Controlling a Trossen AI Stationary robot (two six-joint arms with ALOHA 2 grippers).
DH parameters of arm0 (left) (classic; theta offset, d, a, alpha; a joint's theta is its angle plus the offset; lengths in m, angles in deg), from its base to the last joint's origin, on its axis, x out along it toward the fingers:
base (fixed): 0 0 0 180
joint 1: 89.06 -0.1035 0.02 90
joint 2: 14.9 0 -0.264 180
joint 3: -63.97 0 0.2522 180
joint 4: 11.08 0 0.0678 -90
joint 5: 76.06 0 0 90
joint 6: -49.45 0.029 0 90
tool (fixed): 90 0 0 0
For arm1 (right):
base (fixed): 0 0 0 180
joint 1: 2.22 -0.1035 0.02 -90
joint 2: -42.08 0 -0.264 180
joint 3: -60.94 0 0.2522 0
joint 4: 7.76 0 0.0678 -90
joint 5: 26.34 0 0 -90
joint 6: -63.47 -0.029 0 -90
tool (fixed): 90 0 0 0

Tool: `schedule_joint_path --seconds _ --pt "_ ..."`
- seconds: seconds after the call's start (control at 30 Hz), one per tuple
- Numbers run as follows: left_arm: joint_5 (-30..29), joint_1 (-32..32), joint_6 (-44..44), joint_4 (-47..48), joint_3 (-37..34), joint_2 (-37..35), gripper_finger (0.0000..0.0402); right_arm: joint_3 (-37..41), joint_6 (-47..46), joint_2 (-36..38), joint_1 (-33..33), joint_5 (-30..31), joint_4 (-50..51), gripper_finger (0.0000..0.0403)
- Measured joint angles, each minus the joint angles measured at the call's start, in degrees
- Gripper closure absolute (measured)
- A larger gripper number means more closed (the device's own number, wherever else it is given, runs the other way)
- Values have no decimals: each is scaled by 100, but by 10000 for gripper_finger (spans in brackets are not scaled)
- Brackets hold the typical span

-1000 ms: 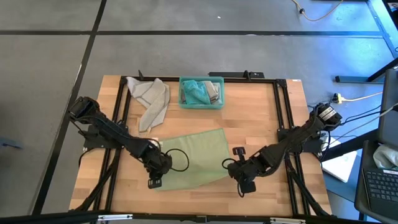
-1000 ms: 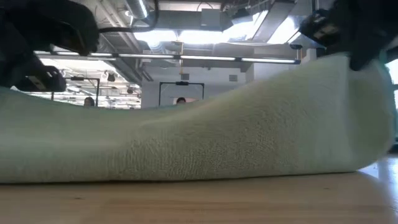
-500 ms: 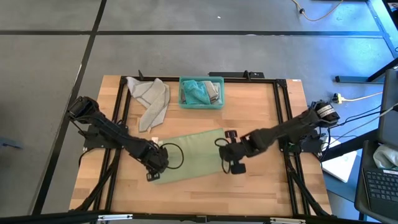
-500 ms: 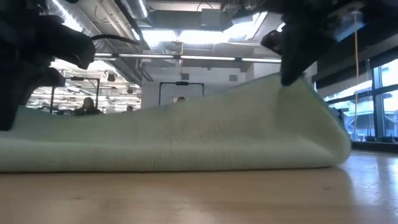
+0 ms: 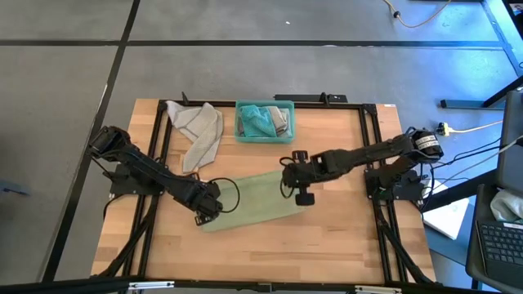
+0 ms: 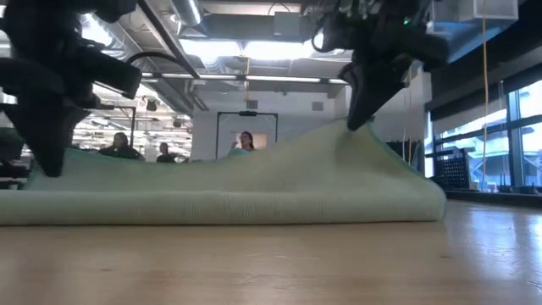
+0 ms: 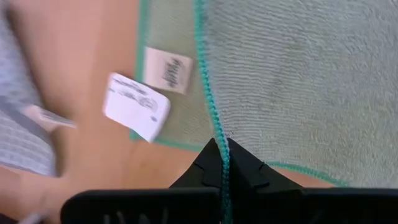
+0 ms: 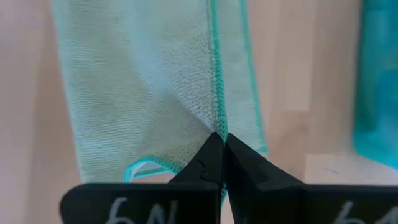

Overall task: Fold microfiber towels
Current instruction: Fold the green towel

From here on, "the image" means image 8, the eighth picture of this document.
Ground green microfiber towel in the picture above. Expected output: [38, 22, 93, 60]
[49, 0, 269, 200]

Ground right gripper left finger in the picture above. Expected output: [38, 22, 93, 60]
[58, 132, 224, 224]

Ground teal translucent plastic bin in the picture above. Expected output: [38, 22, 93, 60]
[353, 0, 398, 171]

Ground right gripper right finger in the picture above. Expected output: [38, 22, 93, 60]
[225, 133, 398, 224]

